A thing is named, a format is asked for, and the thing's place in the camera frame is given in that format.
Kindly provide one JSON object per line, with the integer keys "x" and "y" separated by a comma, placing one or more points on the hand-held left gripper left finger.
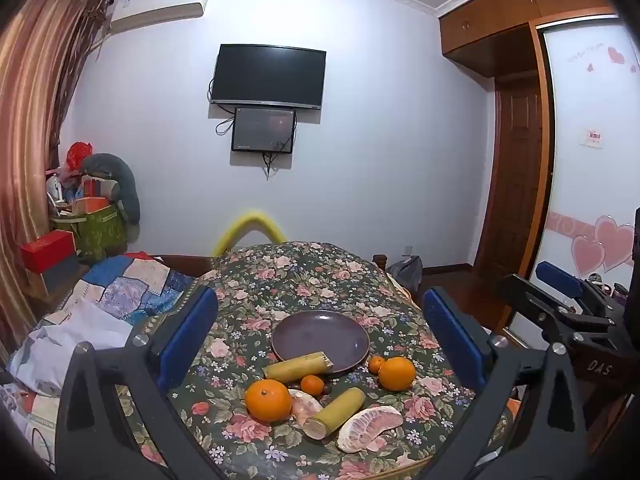
{"x": 187, "y": 335}

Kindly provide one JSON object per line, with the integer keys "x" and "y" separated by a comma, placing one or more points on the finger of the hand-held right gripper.
{"x": 530, "y": 301}
{"x": 557, "y": 277}

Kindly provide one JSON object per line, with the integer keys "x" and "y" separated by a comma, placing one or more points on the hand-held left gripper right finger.
{"x": 450, "y": 335}

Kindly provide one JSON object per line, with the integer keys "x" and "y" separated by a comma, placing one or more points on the large orange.
{"x": 268, "y": 400}
{"x": 397, "y": 374}

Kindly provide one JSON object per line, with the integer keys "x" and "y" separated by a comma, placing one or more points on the small mandarin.
{"x": 313, "y": 385}
{"x": 376, "y": 364}

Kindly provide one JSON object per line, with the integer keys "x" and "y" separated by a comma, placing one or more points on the sugarcane piece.
{"x": 340, "y": 410}
{"x": 297, "y": 367}

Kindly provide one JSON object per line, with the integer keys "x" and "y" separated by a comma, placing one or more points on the large peeled pomelo segment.
{"x": 370, "y": 427}

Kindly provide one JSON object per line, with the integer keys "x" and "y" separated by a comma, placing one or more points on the dark purple plate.
{"x": 320, "y": 340}

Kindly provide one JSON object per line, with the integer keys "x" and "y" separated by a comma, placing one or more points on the small peeled pomelo segment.
{"x": 302, "y": 406}

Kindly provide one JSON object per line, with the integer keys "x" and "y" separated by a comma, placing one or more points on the patchwork quilt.
{"x": 130, "y": 285}

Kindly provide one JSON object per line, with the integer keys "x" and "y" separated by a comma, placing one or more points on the grey bag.
{"x": 406, "y": 270}

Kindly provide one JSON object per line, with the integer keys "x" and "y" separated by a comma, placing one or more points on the white heart-print wardrobe door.
{"x": 585, "y": 185}

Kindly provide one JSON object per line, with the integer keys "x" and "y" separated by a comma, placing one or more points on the brown wooden door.
{"x": 517, "y": 175}

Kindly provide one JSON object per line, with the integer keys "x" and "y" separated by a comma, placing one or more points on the white cloth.
{"x": 65, "y": 350}

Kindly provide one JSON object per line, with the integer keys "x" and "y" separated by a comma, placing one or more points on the yellow foam tube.
{"x": 250, "y": 221}

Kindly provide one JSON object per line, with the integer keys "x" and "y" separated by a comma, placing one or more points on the green box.
{"x": 102, "y": 232}

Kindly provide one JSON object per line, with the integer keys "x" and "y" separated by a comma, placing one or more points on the dark blue box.
{"x": 60, "y": 277}

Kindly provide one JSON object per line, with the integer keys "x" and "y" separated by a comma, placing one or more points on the paper label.
{"x": 593, "y": 136}

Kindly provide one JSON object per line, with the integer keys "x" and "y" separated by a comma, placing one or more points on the orange box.
{"x": 90, "y": 205}

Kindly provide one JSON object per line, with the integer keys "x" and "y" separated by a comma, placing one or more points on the red box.
{"x": 47, "y": 251}

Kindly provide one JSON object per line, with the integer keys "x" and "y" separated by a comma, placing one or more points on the grey plush pillow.
{"x": 120, "y": 180}

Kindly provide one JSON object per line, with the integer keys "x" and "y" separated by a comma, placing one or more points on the red plastic bag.
{"x": 80, "y": 155}

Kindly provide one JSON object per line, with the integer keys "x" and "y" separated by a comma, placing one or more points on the small black monitor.
{"x": 263, "y": 130}

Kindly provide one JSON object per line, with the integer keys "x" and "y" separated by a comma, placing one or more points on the wooden overhead cabinet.
{"x": 500, "y": 25}

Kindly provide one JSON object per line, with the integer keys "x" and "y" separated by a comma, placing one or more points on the striped pink curtain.
{"x": 30, "y": 85}

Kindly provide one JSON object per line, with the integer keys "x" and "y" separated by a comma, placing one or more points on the white air conditioner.
{"x": 155, "y": 2}

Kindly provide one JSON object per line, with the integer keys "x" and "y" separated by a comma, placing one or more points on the brown wooden bed frame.
{"x": 185, "y": 263}

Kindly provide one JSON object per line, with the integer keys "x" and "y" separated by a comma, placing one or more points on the brown wooden post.
{"x": 380, "y": 261}

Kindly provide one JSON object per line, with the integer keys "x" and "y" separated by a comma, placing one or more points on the black wall television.
{"x": 268, "y": 76}

